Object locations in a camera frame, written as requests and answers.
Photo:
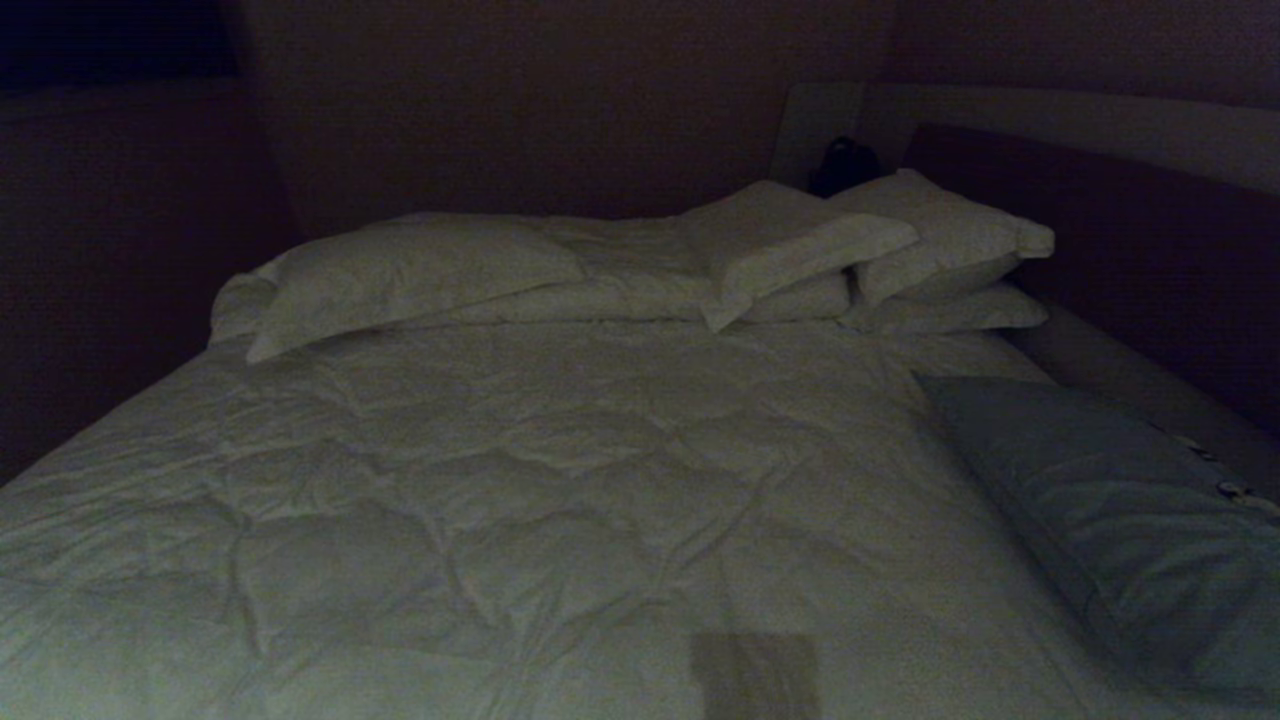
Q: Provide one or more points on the white pillow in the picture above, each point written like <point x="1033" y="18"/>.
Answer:
<point x="790" y="250"/>
<point x="940" y="235"/>
<point x="400" y="275"/>
<point x="950" y="312"/>
<point x="800" y="300"/>

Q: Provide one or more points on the blue-grey penguin pillow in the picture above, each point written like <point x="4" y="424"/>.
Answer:
<point x="1130" y="520"/>

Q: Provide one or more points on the white quilted duvet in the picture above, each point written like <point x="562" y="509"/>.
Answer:
<point x="520" y="480"/>

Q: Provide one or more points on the small black object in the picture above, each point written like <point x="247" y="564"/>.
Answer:
<point x="845" y="165"/>

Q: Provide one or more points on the dark wooden headboard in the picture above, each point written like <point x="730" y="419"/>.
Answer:
<point x="1130" y="260"/>

